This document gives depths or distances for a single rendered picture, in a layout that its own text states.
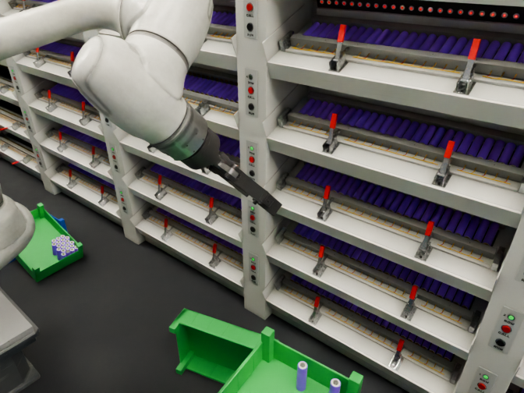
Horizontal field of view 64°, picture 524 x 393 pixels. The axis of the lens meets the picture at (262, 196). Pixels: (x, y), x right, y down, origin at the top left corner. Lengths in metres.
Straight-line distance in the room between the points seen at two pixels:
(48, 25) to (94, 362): 1.03
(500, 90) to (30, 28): 0.81
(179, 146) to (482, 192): 0.60
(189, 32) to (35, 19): 0.26
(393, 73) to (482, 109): 0.19
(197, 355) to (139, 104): 0.97
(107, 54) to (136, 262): 1.30
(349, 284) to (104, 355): 0.80
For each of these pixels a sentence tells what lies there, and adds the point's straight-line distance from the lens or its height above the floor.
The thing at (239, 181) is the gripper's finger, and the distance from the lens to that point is 0.72.
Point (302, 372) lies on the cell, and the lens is 0.81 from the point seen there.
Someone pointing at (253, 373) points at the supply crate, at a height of 0.40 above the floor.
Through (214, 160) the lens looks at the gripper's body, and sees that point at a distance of 0.71.
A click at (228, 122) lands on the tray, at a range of 1.20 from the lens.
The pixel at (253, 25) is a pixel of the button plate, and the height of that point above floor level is 0.96.
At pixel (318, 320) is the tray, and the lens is 1.37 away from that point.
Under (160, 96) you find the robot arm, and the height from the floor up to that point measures 0.93.
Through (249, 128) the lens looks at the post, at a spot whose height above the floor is 0.69.
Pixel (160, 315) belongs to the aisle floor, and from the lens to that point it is 1.57.
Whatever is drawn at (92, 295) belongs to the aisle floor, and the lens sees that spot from 1.71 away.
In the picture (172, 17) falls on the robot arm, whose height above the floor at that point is 1.02.
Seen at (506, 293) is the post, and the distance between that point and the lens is 1.02.
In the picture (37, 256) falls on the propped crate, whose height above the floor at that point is 0.04.
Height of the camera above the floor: 1.11
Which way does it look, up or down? 31 degrees down
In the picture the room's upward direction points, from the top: straight up
